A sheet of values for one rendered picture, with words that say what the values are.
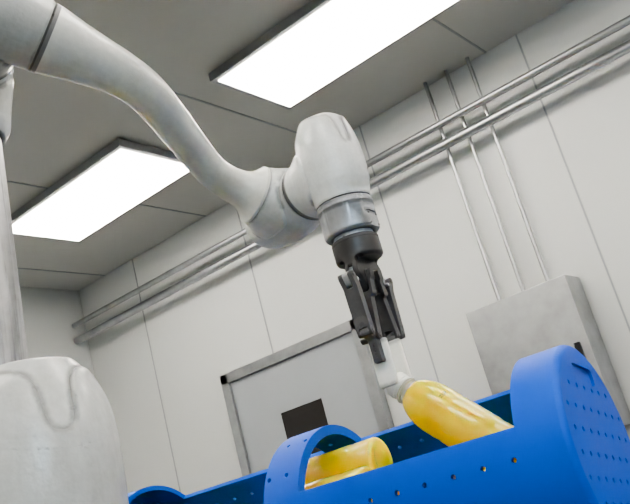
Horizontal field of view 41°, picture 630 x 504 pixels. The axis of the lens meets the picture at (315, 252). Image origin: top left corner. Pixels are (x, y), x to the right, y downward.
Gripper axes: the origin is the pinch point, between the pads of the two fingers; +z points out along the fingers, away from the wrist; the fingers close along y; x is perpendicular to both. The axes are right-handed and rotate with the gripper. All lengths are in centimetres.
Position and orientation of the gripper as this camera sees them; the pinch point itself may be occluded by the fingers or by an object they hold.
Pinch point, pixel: (390, 364)
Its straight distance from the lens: 126.2
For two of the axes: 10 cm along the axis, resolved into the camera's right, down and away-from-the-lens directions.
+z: 2.5, 9.2, -3.0
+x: -8.0, 3.7, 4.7
